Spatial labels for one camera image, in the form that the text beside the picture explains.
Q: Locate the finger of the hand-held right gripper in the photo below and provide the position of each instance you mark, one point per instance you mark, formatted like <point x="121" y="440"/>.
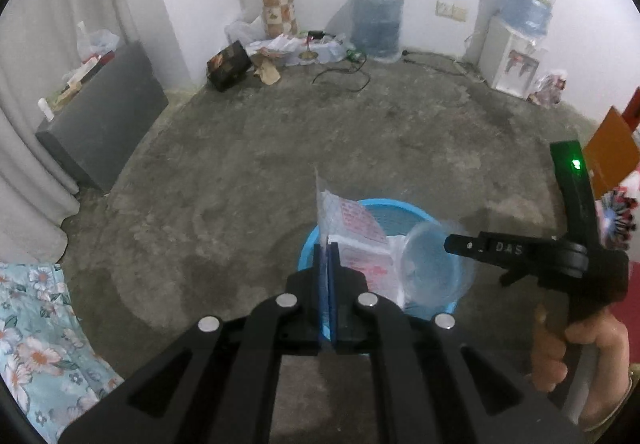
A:
<point x="495" y="248"/>
<point x="520" y="276"/>

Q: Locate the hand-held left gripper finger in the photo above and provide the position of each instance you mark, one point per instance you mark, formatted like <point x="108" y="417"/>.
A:
<point x="324" y="294"/>
<point x="336" y="294"/>

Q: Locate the blue plastic basket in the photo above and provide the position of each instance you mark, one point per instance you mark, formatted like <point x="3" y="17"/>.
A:
<point x="307" y="254"/>

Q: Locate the clear plastic cup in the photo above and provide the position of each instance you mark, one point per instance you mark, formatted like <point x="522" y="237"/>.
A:
<point x="432" y="264"/>

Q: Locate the clear printed plastic bag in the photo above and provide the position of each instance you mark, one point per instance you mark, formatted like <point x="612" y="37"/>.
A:
<point x="350" y="224"/>

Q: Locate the person's right forearm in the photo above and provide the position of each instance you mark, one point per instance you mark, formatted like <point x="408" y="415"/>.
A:
<point x="627" y="401"/>

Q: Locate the person's right hand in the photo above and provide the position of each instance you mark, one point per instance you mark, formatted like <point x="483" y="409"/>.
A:
<point x="600" y="339"/>

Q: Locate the colourful patterned cloth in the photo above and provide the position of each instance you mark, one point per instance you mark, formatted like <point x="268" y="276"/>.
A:
<point x="622" y="214"/>

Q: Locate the orange cardboard sheet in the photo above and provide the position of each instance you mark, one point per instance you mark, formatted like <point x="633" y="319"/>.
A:
<point x="610" y="149"/>

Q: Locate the bag of red packets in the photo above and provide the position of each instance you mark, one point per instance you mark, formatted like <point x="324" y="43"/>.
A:
<point x="549" y="89"/>

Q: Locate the white water dispenser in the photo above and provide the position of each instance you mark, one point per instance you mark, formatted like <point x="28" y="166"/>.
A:
<point x="510" y="59"/>

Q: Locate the brown paper scrap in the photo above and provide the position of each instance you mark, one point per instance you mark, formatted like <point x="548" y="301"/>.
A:
<point x="266" y="70"/>

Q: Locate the dark printed box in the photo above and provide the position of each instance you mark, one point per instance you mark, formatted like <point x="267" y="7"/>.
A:
<point x="227" y="66"/>

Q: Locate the pile of papers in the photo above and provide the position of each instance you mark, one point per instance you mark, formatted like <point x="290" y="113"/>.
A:
<point x="285" y="46"/>

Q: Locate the blue water jug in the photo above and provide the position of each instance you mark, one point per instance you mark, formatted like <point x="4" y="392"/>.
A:
<point x="376" y="19"/>

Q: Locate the white plastic bag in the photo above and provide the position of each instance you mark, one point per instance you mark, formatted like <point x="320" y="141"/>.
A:
<point x="242" y="30"/>

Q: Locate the grey cabinet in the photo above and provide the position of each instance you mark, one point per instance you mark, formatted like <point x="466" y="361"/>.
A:
<point x="105" y="124"/>

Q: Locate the blue floral tablecloth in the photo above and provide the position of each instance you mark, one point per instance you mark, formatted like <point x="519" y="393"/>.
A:
<point x="40" y="349"/>

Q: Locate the clutter of small boxes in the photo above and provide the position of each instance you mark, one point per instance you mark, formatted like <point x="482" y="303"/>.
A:
<point x="82" y="76"/>

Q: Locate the grey curtain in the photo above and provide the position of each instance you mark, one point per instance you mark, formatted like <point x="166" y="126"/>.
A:
<point x="30" y="149"/>

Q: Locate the small white bottle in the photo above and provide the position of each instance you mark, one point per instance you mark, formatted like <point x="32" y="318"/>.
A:
<point x="46" y="109"/>

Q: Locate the wall socket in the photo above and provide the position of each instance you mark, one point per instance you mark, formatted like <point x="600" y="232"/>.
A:
<point x="451" y="10"/>

